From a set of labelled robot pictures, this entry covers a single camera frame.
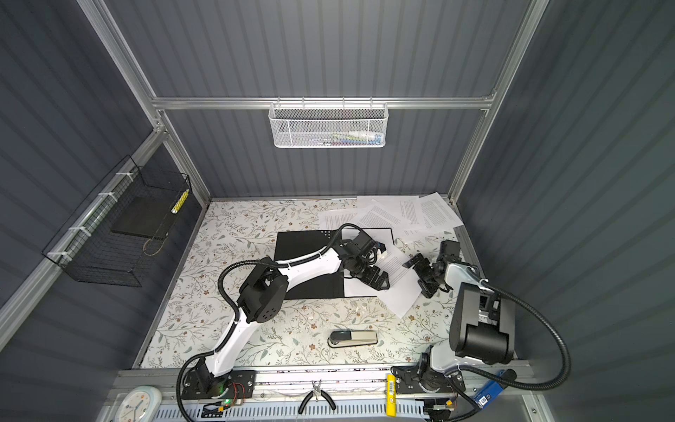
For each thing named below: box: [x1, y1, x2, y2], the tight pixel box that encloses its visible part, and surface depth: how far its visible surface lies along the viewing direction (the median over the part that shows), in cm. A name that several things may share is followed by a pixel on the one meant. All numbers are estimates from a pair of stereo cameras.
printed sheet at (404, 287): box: [376, 244, 423, 319], surface depth 98 cm
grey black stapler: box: [326, 330, 378, 349], surface depth 82 cm
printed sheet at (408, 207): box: [356, 195, 425, 230], surface depth 122 cm
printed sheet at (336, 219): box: [318, 208, 359, 231], surface depth 117 cm
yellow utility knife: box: [385, 373, 397, 418], surface depth 72 cm
